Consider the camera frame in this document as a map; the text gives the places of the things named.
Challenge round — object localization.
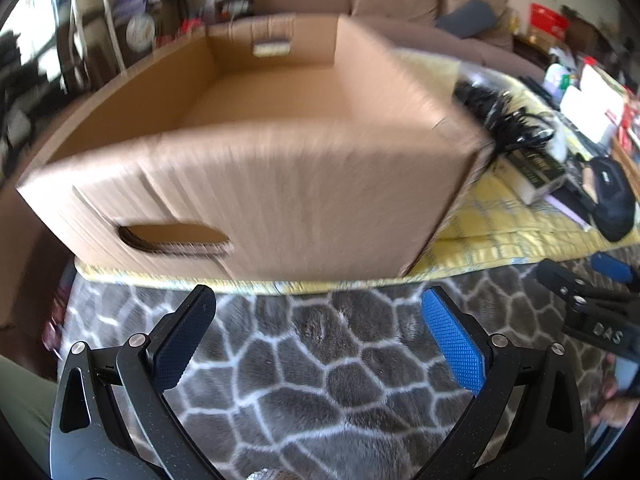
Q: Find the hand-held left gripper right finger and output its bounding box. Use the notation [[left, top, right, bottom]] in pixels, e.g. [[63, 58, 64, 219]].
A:
[[415, 286, 587, 480]]

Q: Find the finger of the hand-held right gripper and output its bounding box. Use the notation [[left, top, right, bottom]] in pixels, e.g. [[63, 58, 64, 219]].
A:
[[536, 259, 640, 311], [590, 251, 640, 286]]

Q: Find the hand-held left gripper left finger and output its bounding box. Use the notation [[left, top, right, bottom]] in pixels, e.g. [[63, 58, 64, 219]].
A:
[[49, 284, 226, 480]]

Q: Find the black zip case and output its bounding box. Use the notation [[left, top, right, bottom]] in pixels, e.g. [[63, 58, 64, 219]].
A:
[[587, 156, 637, 242]]

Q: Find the black cables tangle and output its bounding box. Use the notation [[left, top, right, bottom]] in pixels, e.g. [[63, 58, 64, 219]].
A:
[[452, 77, 556, 153]]

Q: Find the brown cardboard box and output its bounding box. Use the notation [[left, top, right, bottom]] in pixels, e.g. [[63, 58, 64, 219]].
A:
[[15, 14, 496, 281]]

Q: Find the person's right hand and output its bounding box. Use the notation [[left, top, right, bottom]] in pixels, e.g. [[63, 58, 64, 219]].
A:
[[587, 352, 632, 443]]

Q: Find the lilac notebook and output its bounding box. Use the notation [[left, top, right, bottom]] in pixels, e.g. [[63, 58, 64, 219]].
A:
[[545, 195, 591, 228]]

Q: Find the yellow plaid cloth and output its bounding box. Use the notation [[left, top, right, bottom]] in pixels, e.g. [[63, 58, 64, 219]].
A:
[[75, 50, 640, 296]]

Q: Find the white box with dark label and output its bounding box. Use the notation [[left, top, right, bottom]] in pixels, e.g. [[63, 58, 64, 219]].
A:
[[495, 147, 568, 206]]

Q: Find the grey patterned blanket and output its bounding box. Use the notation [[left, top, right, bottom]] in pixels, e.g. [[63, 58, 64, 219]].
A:
[[42, 247, 640, 480]]

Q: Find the white flat box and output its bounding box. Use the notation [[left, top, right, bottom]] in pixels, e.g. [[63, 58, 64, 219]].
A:
[[560, 85, 616, 146]]

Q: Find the person's green trouser leg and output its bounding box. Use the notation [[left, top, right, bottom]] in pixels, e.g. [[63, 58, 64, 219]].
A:
[[0, 357, 58, 466]]

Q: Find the white pack green label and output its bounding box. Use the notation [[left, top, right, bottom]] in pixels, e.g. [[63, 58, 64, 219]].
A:
[[545, 62, 581, 101]]

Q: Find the red carton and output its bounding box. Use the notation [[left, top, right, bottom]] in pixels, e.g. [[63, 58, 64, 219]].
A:
[[530, 2, 571, 41]]

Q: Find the blue-grey cushion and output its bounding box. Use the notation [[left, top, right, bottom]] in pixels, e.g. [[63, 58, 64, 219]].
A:
[[435, 0, 498, 40]]

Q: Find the round printed tin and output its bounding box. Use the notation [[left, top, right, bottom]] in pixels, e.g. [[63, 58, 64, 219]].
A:
[[125, 15, 158, 48]]

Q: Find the white pipe rack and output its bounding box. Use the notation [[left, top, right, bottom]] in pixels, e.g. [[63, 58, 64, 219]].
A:
[[70, 0, 126, 91]]

